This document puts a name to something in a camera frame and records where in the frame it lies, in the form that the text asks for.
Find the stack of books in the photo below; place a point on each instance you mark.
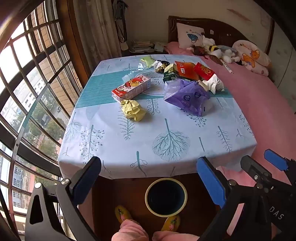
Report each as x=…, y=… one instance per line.
x=141, y=46

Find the green box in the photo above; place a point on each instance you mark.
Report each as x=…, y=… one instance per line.
x=170, y=71

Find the yellow rimmed trash bin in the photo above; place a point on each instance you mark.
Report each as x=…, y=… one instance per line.
x=166, y=199

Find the window with metal grille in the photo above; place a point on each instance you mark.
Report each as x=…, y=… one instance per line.
x=34, y=69

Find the clear plastic bottle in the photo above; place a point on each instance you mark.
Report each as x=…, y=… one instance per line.
x=131, y=75

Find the bee plush toy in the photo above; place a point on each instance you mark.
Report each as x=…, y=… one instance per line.
x=214, y=48

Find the white marker pen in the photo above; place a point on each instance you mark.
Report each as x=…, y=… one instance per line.
x=227, y=66

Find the white embroidered pillow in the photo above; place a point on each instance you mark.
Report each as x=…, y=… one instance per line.
x=189, y=34

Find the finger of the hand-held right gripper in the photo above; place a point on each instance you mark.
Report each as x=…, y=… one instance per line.
x=275, y=158
x=252, y=166

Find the pale blue paper card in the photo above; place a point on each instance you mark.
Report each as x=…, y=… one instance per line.
x=160, y=47

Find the person's right pink trouser leg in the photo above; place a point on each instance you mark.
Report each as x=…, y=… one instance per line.
x=173, y=236

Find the foil wrapper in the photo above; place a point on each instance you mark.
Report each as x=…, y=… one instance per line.
x=159, y=65

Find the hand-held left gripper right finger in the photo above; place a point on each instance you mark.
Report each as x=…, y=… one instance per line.
x=210, y=183

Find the white fluffy plush toy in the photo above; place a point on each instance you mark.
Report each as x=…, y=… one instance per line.
x=227, y=55

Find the yellow green wrapper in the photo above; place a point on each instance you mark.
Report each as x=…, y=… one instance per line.
x=148, y=61

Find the red cartoon drink carton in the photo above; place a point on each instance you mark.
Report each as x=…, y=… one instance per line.
x=131, y=89

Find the bear print pillow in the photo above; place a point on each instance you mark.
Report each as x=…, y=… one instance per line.
x=252, y=58

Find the brown plush toy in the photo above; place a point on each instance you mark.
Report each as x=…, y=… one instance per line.
x=198, y=50

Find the yellow paper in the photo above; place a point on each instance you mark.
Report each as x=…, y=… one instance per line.
x=133, y=110

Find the beige curtain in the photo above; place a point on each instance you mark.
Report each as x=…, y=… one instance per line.
x=99, y=27

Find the purple plastic bag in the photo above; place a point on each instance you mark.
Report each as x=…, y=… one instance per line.
x=185, y=97

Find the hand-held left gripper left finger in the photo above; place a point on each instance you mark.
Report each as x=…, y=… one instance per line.
x=87, y=183

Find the person's right yellow slipper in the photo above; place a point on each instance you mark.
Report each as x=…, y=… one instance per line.
x=171, y=223

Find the white paper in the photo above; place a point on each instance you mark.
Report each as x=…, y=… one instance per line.
x=214, y=84

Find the red packet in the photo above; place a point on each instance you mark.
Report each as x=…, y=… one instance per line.
x=204, y=71

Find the orange packet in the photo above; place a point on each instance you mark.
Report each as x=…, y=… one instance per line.
x=187, y=70

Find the pink bed sheet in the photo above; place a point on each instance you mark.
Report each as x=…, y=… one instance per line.
x=254, y=104

